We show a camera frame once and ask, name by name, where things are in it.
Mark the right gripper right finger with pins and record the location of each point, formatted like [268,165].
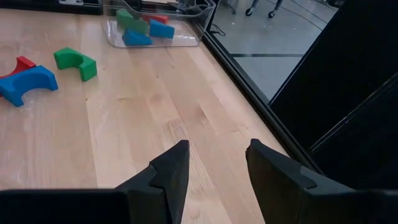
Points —
[295,199]

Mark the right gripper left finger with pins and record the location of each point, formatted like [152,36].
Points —
[93,207]

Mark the blue arch block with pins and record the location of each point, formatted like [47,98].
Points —
[31,79]

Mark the green rectangular block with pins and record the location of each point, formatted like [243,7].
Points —
[132,22]

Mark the blue wedge block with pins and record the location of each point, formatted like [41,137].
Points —
[161,30]

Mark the small red block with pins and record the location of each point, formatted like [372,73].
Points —
[157,18]

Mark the black folding partition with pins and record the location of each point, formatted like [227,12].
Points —
[342,93]

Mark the green arch block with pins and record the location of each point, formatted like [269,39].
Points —
[65,59]

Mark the red arch block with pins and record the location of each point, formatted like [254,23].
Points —
[21,63]

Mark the rolling work table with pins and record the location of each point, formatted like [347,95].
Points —
[248,12]

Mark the clear plastic bin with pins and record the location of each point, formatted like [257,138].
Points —
[189,37]

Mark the silver clamp bracket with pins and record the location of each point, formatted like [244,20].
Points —
[71,2]

